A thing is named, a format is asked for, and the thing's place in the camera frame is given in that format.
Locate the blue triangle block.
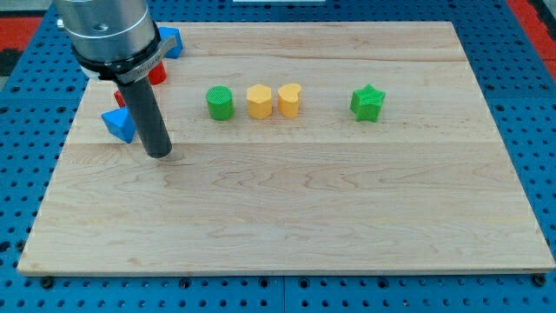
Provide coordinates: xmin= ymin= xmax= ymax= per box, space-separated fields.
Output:
xmin=102 ymin=107 xmax=136 ymax=143

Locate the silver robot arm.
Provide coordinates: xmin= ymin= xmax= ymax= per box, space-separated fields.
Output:
xmin=53 ymin=0 xmax=177 ymax=85

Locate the green star block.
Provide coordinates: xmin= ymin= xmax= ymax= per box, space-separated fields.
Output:
xmin=350 ymin=84 xmax=387 ymax=123

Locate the wooden board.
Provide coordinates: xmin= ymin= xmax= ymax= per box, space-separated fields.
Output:
xmin=18 ymin=22 xmax=555 ymax=276

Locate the yellow hexagon block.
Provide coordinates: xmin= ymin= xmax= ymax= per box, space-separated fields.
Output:
xmin=247 ymin=84 xmax=273 ymax=119

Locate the yellow heart block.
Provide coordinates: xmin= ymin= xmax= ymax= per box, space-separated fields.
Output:
xmin=278 ymin=83 xmax=301 ymax=118

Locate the green cylinder block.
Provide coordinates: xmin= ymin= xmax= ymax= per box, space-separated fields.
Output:
xmin=206 ymin=85 xmax=235 ymax=121

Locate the red round block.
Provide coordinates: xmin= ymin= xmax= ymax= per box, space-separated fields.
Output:
xmin=148 ymin=62 xmax=167 ymax=85

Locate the blue cube block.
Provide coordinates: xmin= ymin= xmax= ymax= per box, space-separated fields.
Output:
xmin=158 ymin=26 xmax=183 ymax=59

